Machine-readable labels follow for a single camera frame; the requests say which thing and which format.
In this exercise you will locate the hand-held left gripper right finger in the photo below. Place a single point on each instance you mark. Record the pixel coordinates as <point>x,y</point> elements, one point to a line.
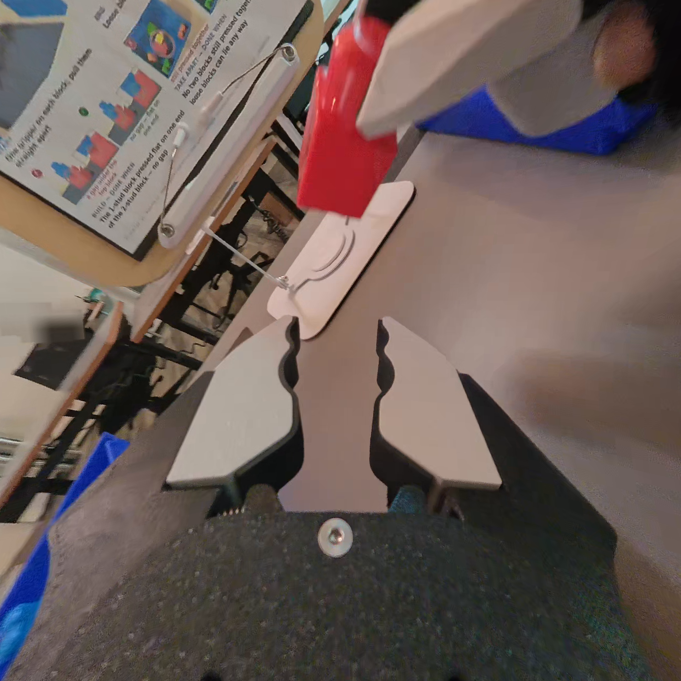
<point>436,425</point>

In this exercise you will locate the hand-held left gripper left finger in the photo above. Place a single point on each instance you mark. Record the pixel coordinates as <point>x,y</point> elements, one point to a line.
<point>234,420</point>

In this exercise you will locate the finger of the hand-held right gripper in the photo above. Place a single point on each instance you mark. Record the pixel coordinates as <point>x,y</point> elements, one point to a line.
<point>558,96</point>
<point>452,58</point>

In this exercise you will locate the blue plastic bin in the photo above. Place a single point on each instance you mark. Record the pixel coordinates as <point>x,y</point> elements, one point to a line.
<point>468,122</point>

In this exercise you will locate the red single-stud block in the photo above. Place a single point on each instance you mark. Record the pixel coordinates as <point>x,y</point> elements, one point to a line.
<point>335,159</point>

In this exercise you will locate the blue object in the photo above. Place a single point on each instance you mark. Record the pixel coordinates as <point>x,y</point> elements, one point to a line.
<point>80,479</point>

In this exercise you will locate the person's right hand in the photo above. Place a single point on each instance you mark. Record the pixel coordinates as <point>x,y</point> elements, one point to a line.
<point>625,48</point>

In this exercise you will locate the wooden-top desk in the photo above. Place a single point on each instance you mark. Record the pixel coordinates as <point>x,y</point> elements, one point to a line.
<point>154,303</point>
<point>21,415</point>

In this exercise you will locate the white document stand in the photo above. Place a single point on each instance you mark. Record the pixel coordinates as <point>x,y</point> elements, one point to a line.
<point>340,255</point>

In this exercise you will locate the brown box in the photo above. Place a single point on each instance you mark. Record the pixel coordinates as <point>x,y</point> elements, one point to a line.
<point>276,207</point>

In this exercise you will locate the printed instruction sheet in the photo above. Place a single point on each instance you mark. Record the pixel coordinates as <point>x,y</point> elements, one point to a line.
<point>80,133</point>

